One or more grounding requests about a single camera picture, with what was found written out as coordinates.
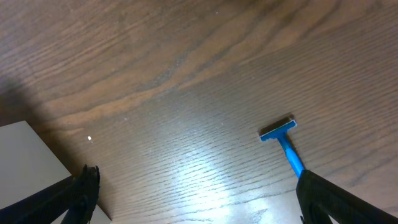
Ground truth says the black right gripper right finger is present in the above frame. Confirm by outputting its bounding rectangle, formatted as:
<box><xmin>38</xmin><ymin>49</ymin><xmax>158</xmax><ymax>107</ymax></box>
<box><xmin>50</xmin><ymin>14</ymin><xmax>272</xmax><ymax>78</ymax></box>
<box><xmin>296</xmin><ymin>170</ymin><xmax>397</xmax><ymax>224</ymax></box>

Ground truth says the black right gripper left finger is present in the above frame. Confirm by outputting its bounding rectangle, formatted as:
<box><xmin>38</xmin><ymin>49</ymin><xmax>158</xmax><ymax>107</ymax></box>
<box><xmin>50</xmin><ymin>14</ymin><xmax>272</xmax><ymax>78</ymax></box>
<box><xmin>1</xmin><ymin>166</ymin><xmax>100</xmax><ymax>224</ymax></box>

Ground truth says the white cardboard box pink inside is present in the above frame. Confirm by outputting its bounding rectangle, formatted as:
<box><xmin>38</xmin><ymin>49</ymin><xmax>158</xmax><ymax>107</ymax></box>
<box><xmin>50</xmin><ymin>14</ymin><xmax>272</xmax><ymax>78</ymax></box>
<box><xmin>1</xmin><ymin>121</ymin><xmax>111</xmax><ymax>223</ymax></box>

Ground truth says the blue disposable razor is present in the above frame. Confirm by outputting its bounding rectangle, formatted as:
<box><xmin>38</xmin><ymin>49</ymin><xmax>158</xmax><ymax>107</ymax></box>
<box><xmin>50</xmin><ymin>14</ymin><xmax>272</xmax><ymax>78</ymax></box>
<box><xmin>259</xmin><ymin>116</ymin><xmax>305</xmax><ymax>178</ymax></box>

